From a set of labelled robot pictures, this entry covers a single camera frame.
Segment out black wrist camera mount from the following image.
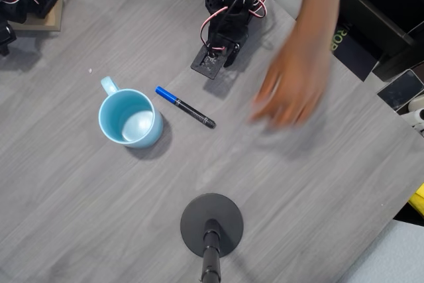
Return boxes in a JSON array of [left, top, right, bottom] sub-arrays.
[[190, 46, 230, 80]]

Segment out white plastic device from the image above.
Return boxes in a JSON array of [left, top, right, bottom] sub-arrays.
[[399, 107, 424, 137]]

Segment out blue capped black marker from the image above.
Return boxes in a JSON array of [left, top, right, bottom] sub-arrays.
[[155, 85, 217, 130]]

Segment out black round stand base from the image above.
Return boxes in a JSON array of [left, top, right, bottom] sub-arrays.
[[180, 192, 245, 283]]

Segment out light blue ceramic mug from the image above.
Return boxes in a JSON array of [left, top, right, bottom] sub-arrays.
[[97, 76, 164, 150]]

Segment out dark screen phone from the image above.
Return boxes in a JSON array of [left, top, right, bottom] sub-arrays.
[[376, 69, 424, 113]]

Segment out wooden base board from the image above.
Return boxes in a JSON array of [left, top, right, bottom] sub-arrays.
[[8, 0, 64, 32]]

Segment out person's left hand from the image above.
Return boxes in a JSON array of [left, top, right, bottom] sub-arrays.
[[248, 29, 333, 129]]

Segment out white rounded plastic object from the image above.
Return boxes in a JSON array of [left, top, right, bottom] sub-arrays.
[[407, 95, 424, 113]]

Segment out yellow object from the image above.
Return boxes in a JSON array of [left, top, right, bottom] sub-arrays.
[[407, 183, 424, 216]]

